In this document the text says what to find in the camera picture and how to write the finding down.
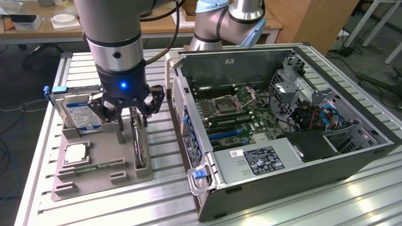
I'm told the CPU socket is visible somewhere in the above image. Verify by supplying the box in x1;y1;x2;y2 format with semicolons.
211;94;243;115

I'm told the wooden cabinet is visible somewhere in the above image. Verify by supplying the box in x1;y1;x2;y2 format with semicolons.
269;0;361;54

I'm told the metal socket cover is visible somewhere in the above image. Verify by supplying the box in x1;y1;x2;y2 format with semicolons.
234;85;258;105

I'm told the black stand foot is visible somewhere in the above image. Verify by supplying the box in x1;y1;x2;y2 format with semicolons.
354;72;402;96

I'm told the white round lidded box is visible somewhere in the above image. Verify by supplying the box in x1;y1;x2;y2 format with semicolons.
50;13;82;32

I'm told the black chair base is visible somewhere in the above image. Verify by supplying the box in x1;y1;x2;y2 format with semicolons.
19;43;66;69

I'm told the hard disk with blue carrier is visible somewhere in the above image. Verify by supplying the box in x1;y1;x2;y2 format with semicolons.
43;82;107;136

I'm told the black floor box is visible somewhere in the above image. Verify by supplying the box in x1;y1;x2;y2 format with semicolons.
338;46;357;57

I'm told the red wire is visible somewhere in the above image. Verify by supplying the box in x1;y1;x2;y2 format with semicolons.
309;109;318;129

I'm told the blue wire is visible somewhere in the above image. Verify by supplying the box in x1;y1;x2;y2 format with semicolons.
320;105;348;131

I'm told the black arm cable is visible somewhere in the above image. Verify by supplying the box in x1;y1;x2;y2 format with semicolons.
139;0;186;65

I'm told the white table frame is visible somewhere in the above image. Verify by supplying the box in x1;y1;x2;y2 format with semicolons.
342;0;402;65

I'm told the green motherboard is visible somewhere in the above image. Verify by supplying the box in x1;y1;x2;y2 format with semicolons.
190;80;292;152

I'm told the black plastic air duct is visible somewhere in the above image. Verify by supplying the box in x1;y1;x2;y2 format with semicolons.
286;130;342;163

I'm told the green RAM stick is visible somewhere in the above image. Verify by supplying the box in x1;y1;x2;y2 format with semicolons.
74;163;111;174
206;112;254;128

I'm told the dark grey PC case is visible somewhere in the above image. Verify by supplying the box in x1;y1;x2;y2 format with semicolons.
165;44;396;223

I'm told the grey parts rack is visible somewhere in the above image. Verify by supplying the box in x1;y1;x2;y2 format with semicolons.
50;98;155;202

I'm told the brown cardboard box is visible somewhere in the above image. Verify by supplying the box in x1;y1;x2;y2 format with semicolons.
182;0;199;17

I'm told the wooden desk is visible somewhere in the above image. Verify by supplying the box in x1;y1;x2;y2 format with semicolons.
0;0;285;51

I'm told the metal disk bay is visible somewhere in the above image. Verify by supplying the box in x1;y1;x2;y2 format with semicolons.
269;56;317;116
322;119;382;155

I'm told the white paper tray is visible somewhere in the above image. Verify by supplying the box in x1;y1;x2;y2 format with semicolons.
171;10;197;28

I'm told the silver CPU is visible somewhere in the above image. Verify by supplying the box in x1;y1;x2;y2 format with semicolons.
64;144;90;165

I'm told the grey power supply unit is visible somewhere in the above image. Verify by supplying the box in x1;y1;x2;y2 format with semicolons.
206;137;304;187

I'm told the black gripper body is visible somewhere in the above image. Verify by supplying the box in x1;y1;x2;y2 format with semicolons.
95;60;153;109

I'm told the black graphics card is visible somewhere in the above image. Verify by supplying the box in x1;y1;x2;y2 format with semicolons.
129;107;149;169

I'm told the white box with black top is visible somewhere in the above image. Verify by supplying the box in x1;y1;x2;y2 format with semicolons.
8;14;43;31

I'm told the blue expansion slot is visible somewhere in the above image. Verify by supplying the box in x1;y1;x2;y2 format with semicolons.
207;129;251;140

